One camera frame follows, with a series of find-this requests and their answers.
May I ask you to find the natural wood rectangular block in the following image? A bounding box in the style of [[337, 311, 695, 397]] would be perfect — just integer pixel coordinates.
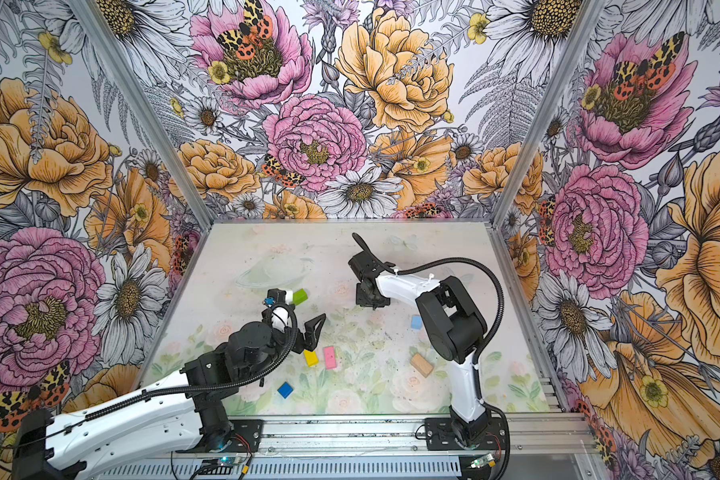
[[410, 353, 434, 378]]

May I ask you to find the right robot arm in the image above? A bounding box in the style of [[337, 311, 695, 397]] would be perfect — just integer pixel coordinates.
[[348, 233, 505, 448]]

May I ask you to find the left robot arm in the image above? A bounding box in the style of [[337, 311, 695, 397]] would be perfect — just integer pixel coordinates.
[[11, 303, 326, 479]]

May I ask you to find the yellow rectangular wood block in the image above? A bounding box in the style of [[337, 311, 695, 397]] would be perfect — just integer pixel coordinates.
[[303, 350, 319, 367]]

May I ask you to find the pink rectangular wood block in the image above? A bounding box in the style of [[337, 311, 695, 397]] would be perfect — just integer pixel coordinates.
[[323, 346, 338, 370]]

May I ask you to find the green rectangular wood block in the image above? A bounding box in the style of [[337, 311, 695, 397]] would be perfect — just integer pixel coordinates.
[[291, 289, 308, 305]]

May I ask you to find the blue wood cube near rail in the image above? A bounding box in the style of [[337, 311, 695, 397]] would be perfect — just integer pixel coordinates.
[[277, 382, 294, 399]]

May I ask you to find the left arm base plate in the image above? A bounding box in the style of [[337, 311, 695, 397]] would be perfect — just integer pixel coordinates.
[[189, 418, 264, 453]]

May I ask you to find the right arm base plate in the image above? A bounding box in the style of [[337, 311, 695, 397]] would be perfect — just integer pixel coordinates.
[[423, 413, 509, 452]]

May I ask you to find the white vented cable duct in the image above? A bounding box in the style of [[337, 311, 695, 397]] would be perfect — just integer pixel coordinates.
[[98, 456, 462, 479]]

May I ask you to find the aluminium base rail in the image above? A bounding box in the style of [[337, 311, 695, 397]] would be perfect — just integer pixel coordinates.
[[229, 412, 596, 459]]

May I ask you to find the right aluminium corner post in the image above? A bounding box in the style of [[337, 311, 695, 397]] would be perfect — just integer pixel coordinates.
[[490, 0, 604, 229]]

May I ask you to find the aluminium corner post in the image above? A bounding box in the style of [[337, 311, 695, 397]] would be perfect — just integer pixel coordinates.
[[490, 0, 604, 229], [70, 1, 214, 232]]

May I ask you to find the left aluminium corner post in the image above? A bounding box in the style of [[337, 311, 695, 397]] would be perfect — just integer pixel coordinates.
[[70, 1, 214, 232]]

